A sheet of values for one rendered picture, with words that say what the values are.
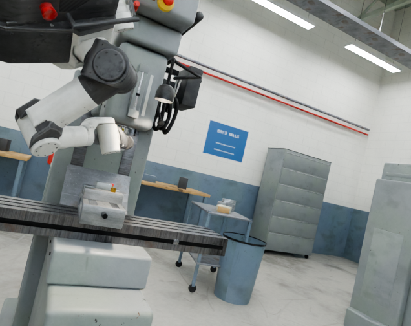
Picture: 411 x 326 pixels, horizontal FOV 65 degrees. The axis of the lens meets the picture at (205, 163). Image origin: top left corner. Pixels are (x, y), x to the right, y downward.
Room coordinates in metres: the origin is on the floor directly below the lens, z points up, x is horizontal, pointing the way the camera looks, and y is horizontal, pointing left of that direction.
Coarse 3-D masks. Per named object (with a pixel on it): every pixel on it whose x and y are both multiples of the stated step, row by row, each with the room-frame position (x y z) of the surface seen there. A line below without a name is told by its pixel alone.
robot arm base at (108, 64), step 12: (96, 48) 0.79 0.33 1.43; (108, 48) 0.79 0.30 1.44; (96, 60) 0.79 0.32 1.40; (108, 60) 0.79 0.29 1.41; (120, 60) 0.79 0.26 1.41; (84, 72) 0.80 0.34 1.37; (96, 72) 0.79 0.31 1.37; (108, 72) 0.79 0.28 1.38; (120, 72) 0.79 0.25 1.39; (108, 84) 0.80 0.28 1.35
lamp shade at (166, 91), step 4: (164, 84) 1.19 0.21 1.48; (168, 84) 1.20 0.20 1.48; (160, 88) 1.18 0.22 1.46; (164, 88) 1.18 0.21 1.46; (168, 88) 1.18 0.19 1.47; (172, 88) 1.19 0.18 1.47; (156, 92) 1.19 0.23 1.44; (160, 92) 1.18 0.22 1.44; (164, 92) 1.17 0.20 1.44; (168, 92) 1.18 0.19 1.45; (172, 92) 1.19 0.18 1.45; (156, 96) 1.18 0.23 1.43; (160, 96) 1.18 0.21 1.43; (164, 96) 1.17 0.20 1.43; (168, 96) 1.18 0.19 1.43; (172, 96) 1.19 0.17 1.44; (160, 100) 1.24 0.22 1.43; (164, 100) 1.24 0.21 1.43; (168, 100) 1.24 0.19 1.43; (172, 100) 1.20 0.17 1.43
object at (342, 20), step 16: (288, 0) 4.04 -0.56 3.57; (304, 0) 3.96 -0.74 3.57; (320, 0) 3.89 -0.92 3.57; (320, 16) 4.23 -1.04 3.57; (336, 16) 4.15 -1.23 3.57; (352, 16) 4.13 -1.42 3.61; (352, 32) 4.45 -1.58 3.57; (368, 32) 4.35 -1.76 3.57; (384, 48) 4.67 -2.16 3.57; (400, 48) 4.56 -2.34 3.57; (224, 80) 6.05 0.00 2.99; (240, 80) 6.19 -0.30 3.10; (320, 112) 7.10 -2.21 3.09; (352, 128) 7.52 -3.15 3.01
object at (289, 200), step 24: (264, 168) 6.55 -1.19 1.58; (288, 168) 6.15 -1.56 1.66; (312, 168) 6.38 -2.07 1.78; (264, 192) 6.39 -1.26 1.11; (288, 192) 6.19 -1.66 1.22; (312, 192) 6.42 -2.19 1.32; (264, 216) 6.24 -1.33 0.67; (288, 216) 6.24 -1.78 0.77; (312, 216) 6.49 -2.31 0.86; (264, 240) 6.10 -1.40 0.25; (288, 240) 6.30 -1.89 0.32; (312, 240) 6.55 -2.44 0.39
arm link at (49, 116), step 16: (48, 96) 0.85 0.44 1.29; (64, 96) 0.84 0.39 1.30; (80, 96) 0.84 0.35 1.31; (16, 112) 0.88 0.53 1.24; (32, 112) 0.84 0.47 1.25; (48, 112) 0.84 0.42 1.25; (64, 112) 0.85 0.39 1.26; (80, 112) 0.87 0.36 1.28; (48, 128) 0.84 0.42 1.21; (32, 144) 0.86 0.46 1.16; (48, 144) 0.88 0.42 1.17
